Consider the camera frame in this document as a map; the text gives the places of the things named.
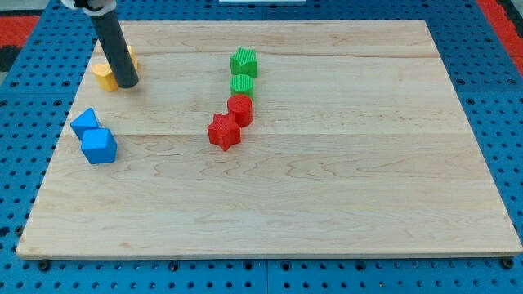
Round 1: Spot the yellow heart block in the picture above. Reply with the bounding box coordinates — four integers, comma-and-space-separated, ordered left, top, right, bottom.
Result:
92, 63, 119, 92

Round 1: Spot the red star block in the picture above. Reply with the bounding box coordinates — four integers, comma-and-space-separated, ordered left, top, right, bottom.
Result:
208, 114, 241, 151

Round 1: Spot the red cylinder block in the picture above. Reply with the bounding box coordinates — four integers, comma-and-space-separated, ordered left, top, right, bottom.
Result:
227, 94, 253, 127

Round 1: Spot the green cylinder block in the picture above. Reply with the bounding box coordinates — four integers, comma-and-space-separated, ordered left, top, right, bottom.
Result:
230, 74, 254, 98

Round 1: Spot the light wooden board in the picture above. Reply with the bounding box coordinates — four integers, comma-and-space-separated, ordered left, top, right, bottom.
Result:
16, 20, 522, 260

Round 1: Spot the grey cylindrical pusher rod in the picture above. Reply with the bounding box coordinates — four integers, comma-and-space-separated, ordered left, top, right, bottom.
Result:
90, 6, 139, 88

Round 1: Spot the green star block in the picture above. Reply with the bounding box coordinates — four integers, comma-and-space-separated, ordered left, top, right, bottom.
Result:
230, 47, 258, 78

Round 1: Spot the yellow block behind rod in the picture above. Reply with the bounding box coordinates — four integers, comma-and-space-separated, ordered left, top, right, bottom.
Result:
127, 45, 138, 70

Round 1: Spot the blue triangle block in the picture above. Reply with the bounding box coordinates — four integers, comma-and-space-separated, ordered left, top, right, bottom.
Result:
70, 108, 101, 140

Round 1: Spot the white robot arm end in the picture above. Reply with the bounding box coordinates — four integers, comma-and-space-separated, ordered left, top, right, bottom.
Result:
60, 0, 117, 17

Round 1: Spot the blue cube block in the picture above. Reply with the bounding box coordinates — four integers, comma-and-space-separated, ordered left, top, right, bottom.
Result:
81, 128, 118, 164

